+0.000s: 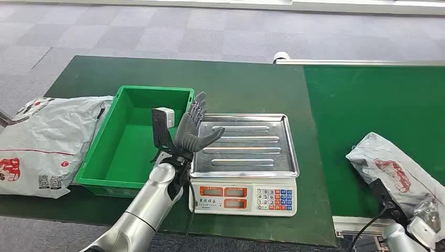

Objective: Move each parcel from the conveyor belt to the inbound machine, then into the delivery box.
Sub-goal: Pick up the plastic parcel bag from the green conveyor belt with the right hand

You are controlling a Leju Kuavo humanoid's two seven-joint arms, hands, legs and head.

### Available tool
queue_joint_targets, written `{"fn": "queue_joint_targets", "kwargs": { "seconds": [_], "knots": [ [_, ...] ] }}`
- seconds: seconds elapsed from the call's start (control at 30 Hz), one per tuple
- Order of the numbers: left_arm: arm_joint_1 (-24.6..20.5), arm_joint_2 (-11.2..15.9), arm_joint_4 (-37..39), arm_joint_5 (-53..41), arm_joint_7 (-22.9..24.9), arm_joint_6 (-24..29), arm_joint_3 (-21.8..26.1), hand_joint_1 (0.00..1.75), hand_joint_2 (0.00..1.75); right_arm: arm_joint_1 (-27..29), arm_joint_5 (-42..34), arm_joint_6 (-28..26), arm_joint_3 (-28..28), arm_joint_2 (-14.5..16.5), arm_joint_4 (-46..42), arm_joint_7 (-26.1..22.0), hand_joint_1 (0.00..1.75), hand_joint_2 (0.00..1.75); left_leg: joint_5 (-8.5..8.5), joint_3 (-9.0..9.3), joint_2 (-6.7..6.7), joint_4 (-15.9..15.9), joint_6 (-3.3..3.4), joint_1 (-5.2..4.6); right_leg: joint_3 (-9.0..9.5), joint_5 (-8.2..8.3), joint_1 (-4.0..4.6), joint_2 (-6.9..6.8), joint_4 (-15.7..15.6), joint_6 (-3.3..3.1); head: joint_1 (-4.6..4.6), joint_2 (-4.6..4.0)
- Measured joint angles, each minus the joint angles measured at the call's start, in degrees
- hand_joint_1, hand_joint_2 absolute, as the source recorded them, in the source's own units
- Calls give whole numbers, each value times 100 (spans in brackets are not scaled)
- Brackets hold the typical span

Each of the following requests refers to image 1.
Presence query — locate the white electronic scale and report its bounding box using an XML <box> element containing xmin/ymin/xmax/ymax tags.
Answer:
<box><xmin>188</xmin><ymin>113</ymin><xmax>300</xmax><ymax>217</ymax></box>

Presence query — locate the steel scale tray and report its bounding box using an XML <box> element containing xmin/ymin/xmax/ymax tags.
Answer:
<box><xmin>190</xmin><ymin>113</ymin><xmax>300</xmax><ymax>179</ymax></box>

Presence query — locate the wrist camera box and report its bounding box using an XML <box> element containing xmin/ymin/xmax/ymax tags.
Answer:
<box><xmin>369</xmin><ymin>178</ymin><xmax>409</xmax><ymax>227</ymax></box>
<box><xmin>151</xmin><ymin>107</ymin><xmax>176</xmax><ymax>156</ymax></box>

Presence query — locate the aluminium conveyor frame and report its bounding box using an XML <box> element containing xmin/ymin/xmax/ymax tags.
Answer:
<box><xmin>272</xmin><ymin>51</ymin><xmax>445</xmax><ymax>252</ymax></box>

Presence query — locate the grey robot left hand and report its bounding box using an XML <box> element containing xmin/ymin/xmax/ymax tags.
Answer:
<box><xmin>174</xmin><ymin>91</ymin><xmax>226</xmax><ymax>154</ymax></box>

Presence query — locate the green conveyor belt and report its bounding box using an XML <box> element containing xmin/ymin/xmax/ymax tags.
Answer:
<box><xmin>303</xmin><ymin>65</ymin><xmax>445</xmax><ymax>219</ymax></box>

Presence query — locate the large grey courier bag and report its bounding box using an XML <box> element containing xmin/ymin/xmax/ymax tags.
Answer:
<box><xmin>0</xmin><ymin>96</ymin><xmax>115</xmax><ymax>200</ymax></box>

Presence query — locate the grey parcel bag red print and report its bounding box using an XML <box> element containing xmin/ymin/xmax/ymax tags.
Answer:
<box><xmin>346</xmin><ymin>132</ymin><xmax>445</xmax><ymax>223</ymax></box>

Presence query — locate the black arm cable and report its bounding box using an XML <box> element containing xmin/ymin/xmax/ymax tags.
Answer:
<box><xmin>347</xmin><ymin>203</ymin><xmax>390</xmax><ymax>252</ymax></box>
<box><xmin>177</xmin><ymin>175</ymin><xmax>196</xmax><ymax>252</ymax></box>

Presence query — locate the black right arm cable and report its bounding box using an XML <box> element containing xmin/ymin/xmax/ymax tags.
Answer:
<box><xmin>347</xmin><ymin>203</ymin><xmax>390</xmax><ymax>252</ymax></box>

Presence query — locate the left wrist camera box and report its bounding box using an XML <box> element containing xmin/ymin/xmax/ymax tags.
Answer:
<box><xmin>151</xmin><ymin>107</ymin><xmax>176</xmax><ymax>156</ymax></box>

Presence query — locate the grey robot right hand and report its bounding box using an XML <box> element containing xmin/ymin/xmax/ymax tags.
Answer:
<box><xmin>411</xmin><ymin>197</ymin><xmax>443</xmax><ymax>231</ymax></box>

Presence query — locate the green plastic crate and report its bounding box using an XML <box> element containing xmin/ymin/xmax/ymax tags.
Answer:
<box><xmin>75</xmin><ymin>85</ymin><xmax>195</xmax><ymax>199</ymax></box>

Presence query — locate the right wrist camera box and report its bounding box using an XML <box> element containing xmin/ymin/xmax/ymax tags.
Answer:
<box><xmin>369</xmin><ymin>178</ymin><xmax>409</xmax><ymax>227</ymax></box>

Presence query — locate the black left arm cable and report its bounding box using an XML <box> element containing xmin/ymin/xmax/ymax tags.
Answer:
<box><xmin>177</xmin><ymin>175</ymin><xmax>196</xmax><ymax>252</ymax></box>

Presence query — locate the dark green table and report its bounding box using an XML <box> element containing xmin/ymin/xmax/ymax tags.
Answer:
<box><xmin>0</xmin><ymin>55</ymin><xmax>337</xmax><ymax>248</ymax></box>

